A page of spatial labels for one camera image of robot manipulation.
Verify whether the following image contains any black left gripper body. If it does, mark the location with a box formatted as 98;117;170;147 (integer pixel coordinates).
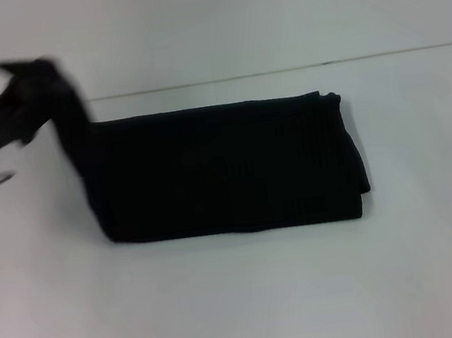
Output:
0;55;62;153

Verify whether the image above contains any black shirt with FREE print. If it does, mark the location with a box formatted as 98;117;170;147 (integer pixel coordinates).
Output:
30;11;377;263

